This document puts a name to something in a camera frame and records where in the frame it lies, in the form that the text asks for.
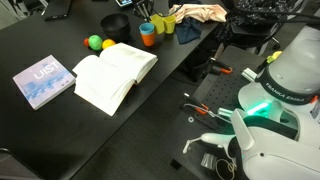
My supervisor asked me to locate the black clamp orange handle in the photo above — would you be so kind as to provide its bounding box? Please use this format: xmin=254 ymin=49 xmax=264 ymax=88
xmin=181 ymin=92 xmax=212 ymax=116
xmin=193 ymin=56 xmax=234 ymax=77

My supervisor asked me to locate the aluminium extrusion piece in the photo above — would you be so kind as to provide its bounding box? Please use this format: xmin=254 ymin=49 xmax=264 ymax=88
xmin=241 ymin=67 xmax=258 ymax=83

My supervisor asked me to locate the tan rubber band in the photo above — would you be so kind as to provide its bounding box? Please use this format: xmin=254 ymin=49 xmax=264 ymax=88
xmin=214 ymin=157 xmax=238 ymax=180

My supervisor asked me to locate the black office chair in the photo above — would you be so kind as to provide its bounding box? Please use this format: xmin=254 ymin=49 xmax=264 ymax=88
xmin=7 ymin=0 xmax=51 ymax=16
xmin=213 ymin=0 xmax=291 ymax=54

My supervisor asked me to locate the black flat device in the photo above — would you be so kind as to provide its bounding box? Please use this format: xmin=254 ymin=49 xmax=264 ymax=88
xmin=41 ymin=0 xmax=73 ymax=22

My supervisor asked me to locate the small clear plastic bag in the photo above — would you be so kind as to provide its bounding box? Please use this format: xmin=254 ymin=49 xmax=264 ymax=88
xmin=200 ymin=152 xmax=216 ymax=170

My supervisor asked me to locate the dark blue cloth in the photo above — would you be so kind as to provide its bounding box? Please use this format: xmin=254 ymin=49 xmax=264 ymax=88
xmin=173 ymin=17 xmax=203 ymax=45

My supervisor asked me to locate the closed UIST book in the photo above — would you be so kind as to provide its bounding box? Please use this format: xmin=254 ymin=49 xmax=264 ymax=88
xmin=12 ymin=54 xmax=77 ymax=111

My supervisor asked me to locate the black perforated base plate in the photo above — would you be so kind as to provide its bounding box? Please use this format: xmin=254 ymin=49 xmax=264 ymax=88
xmin=159 ymin=44 xmax=268 ymax=180

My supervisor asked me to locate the white handle tool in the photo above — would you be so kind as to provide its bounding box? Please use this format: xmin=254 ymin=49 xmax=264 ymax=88
xmin=182 ymin=132 xmax=236 ymax=155

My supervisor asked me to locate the peach cloth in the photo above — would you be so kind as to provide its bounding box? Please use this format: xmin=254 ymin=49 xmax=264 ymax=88
xmin=168 ymin=3 xmax=228 ymax=25

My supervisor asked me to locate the blue plastic cup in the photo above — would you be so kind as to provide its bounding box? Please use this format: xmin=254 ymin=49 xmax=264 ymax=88
xmin=138 ymin=22 xmax=156 ymax=36

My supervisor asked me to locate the orange plastic cup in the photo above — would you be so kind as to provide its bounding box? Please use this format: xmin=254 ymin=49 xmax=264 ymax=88
xmin=141 ymin=31 xmax=157 ymax=48

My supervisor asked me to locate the black bowl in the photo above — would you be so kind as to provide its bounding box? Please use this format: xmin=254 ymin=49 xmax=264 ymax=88
xmin=100 ymin=12 xmax=132 ymax=43

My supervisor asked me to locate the tablet with lit screen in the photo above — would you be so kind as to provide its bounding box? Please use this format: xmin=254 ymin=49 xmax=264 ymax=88
xmin=115 ymin=0 xmax=134 ymax=8

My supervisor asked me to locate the yellow-orange ball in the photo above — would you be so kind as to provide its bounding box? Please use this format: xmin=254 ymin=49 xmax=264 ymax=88
xmin=101 ymin=38 xmax=117 ymax=50

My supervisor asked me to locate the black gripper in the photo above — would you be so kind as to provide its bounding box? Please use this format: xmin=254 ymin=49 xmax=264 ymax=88
xmin=131 ymin=0 xmax=156 ymax=20

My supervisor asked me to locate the open white book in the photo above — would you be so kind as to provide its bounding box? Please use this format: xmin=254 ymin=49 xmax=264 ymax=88
xmin=71 ymin=42 xmax=159 ymax=117

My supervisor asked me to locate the dark floral garment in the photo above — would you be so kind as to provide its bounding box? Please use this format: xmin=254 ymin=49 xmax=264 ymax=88
xmin=229 ymin=0 xmax=284 ymax=29

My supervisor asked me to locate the green ball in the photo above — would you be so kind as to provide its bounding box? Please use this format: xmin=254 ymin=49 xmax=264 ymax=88
xmin=88 ymin=34 xmax=104 ymax=52

